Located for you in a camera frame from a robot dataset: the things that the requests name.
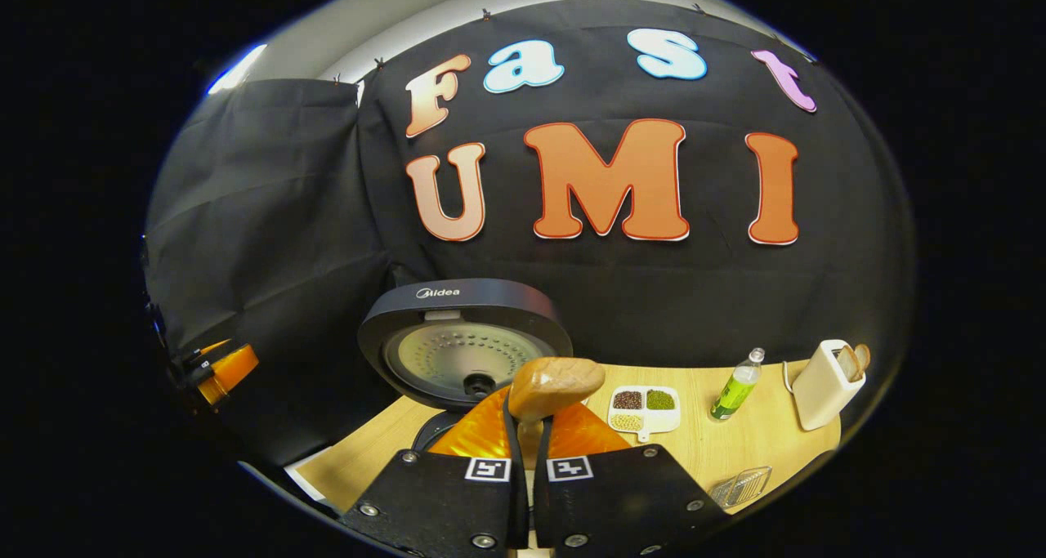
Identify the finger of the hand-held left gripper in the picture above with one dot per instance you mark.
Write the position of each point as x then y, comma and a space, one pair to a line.
233, 370

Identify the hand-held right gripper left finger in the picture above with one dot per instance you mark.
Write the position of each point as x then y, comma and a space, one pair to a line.
516, 493

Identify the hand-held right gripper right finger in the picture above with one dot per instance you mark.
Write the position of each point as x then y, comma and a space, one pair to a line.
543, 493

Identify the dark grey rice cooker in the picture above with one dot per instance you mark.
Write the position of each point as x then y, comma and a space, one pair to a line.
458, 296

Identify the white divided bean dish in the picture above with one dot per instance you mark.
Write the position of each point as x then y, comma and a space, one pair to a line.
663, 419

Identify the green label plastic bottle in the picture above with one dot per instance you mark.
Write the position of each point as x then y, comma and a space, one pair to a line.
734, 395

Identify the black backdrop cloth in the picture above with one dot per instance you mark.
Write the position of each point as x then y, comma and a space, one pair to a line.
654, 296

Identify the white toaster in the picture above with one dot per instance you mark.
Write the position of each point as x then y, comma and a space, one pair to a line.
821, 396

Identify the toast bread slice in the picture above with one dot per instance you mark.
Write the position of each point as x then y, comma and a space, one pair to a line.
863, 356
847, 363

